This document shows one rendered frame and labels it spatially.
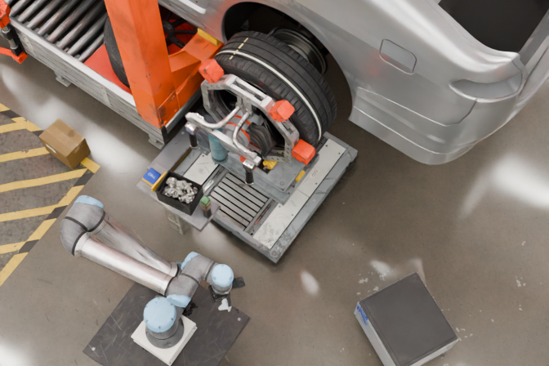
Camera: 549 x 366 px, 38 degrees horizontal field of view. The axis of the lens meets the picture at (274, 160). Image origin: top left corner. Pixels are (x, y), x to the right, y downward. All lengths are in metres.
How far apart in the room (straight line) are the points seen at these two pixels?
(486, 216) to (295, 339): 1.32
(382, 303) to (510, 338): 0.81
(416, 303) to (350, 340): 0.47
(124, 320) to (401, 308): 1.40
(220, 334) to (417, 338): 0.97
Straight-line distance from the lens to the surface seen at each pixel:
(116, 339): 4.12
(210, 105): 4.00
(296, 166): 4.46
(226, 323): 4.08
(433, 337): 4.09
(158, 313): 3.75
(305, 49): 3.97
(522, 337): 4.57
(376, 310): 4.08
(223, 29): 4.17
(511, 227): 4.76
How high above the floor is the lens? 4.24
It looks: 64 degrees down
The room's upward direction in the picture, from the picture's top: 1 degrees clockwise
